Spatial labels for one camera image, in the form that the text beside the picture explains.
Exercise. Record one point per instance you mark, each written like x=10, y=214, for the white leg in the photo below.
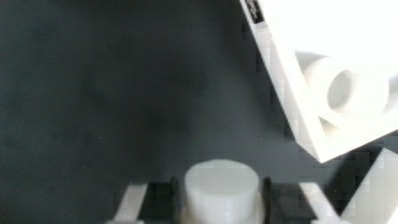
x=223, y=199

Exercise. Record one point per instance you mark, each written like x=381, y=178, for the white L-shaped fence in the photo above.
x=372, y=208

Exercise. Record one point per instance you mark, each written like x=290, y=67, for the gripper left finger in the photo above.
x=150, y=204

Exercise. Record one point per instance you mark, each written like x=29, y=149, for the white square tabletop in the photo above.
x=328, y=42

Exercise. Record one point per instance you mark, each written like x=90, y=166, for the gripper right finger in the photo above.
x=296, y=204

